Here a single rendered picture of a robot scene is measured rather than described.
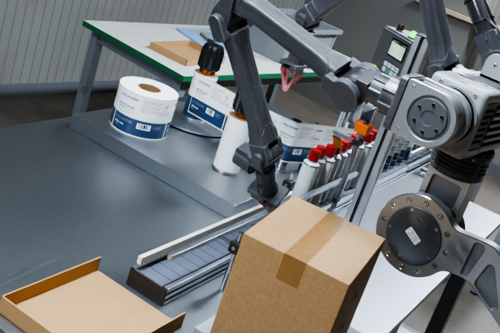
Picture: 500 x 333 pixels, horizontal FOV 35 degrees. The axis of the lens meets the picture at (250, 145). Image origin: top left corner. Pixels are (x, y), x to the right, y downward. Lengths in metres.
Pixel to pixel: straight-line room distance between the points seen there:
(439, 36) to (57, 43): 3.52
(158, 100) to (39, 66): 2.77
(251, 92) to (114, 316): 0.64
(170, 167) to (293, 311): 0.93
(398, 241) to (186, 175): 0.79
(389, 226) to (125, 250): 0.66
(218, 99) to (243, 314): 1.23
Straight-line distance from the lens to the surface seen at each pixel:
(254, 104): 1.97
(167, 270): 1.89
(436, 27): 2.14
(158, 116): 2.58
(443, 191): 1.92
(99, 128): 2.59
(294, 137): 2.64
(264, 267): 1.63
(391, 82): 1.66
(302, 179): 2.37
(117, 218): 2.17
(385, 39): 2.45
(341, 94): 1.71
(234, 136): 2.47
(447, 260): 1.87
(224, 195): 2.36
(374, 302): 2.20
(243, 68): 1.94
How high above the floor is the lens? 1.81
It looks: 19 degrees down
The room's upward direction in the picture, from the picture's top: 18 degrees clockwise
